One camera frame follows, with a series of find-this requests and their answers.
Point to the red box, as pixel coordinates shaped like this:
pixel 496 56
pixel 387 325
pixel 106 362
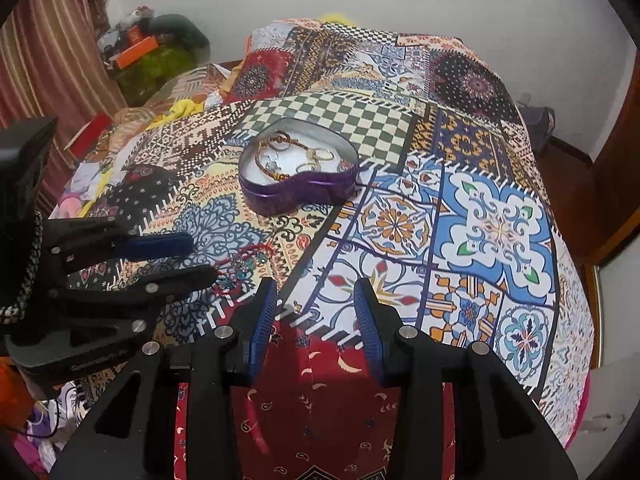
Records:
pixel 90 132

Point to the striped brown curtain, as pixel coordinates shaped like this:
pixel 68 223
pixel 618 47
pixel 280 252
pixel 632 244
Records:
pixel 50 50

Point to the yellow plush item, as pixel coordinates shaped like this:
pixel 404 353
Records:
pixel 337 19

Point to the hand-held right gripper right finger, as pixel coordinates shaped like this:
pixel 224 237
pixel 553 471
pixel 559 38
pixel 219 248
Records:
pixel 367 325

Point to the patchwork printed blanket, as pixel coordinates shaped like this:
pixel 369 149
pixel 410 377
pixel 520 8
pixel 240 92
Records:
pixel 475 200

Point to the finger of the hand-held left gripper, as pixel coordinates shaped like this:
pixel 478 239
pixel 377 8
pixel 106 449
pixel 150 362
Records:
pixel 190 279
pixel 150 247

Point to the dark green cushion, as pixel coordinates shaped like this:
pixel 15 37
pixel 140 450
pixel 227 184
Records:
pixel 182 32

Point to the yellow cloth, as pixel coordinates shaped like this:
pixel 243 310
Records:
pixel 177 110

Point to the grey bag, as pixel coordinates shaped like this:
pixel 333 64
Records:
pixel 537 122

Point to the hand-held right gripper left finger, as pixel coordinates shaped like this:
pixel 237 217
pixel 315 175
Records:
pixel 265 320

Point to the gold rings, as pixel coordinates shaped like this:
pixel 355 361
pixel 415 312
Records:
pixel 317 157

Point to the orange box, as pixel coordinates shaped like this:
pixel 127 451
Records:
pixel 137 52

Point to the pile of clutter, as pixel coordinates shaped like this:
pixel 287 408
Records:
pixel 122 30

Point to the striped orange quilt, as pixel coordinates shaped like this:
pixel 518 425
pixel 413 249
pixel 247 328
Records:
pixel 200 80

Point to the purple heart-shaped tin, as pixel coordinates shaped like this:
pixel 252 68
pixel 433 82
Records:
pixel 295 195

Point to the green patterned cloth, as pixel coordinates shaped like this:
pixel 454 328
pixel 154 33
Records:
pixel 155 75

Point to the brown wooden door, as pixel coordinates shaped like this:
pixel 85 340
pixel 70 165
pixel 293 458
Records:
pixel 605 170

